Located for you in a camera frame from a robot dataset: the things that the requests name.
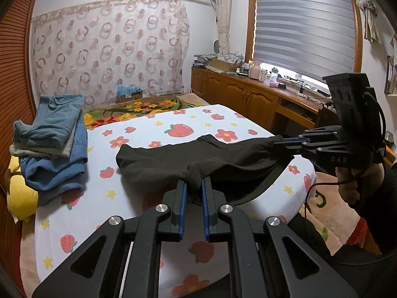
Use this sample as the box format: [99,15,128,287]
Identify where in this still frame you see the blue denim folded jeans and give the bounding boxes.
[19,114,88,207]

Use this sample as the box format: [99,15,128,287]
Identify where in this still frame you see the cardboard box on cabinet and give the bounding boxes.
[209,59,240,72]

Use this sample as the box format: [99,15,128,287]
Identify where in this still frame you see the wooden sideboard cabinet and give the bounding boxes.
[191,67,338,137]

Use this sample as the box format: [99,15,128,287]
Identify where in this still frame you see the person right forearm black sleeve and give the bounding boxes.
[353,164,396,257]

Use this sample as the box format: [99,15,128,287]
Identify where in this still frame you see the yellow pikachu plush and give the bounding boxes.
[5,156,38,223]

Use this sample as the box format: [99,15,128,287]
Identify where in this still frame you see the wooden louvered wardrobe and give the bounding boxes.
[0,0,42,187]

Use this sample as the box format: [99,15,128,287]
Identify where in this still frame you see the white strawberry print sheet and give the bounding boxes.
[32,105,316,297]

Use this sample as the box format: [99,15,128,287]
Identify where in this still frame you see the beige folded garment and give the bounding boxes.
[9,126,76,159]

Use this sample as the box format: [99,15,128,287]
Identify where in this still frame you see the beige side curtain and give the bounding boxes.
[215,0,232,55]

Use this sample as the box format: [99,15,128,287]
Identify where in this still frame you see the circle pattern lace curtain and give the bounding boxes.
[31,0,190,108]

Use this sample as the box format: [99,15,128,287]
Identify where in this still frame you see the floral blanket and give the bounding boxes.
[83,93,209,130]

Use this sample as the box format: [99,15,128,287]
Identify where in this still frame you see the black shorts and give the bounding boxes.
[116,135,293,205]

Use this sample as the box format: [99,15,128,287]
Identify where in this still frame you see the pink bottle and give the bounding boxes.
[249,60,261,80]

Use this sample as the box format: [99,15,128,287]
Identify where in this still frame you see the person right hand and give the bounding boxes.
[336,163,385,205]

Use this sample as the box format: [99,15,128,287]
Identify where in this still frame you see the cardboard box with blue cloth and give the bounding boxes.
[116,85,143,103]

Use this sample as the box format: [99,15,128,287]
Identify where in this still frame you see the zebra window blind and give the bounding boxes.
[252,0,355,81]

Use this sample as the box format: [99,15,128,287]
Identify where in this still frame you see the teal folded pants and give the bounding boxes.
[13,94,84,149]

